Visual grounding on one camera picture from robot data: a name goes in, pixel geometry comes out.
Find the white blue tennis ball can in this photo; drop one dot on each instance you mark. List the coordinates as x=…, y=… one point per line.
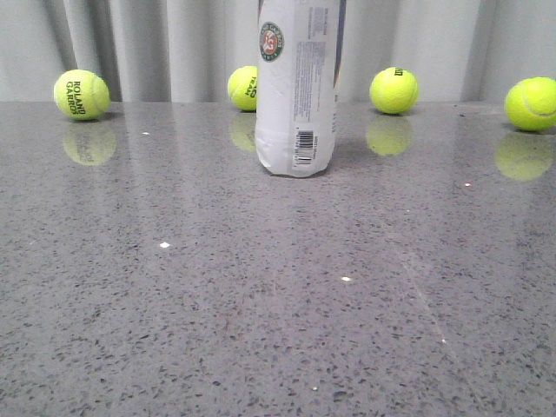
x=300, y=47

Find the Head Team tennis ball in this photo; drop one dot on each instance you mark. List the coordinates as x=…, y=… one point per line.
x=242, y=88

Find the Wilson tennis ball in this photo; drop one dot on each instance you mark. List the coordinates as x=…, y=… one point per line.
x=394, y=90

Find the Roland Garros tennis ball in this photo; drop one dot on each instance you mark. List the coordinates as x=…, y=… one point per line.
x=81, y=94

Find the plain yellow tennis ball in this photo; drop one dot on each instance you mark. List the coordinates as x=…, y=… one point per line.
x=530, y=104

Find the grey pleated curtain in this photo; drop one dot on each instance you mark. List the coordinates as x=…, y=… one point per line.
x=184, y=51

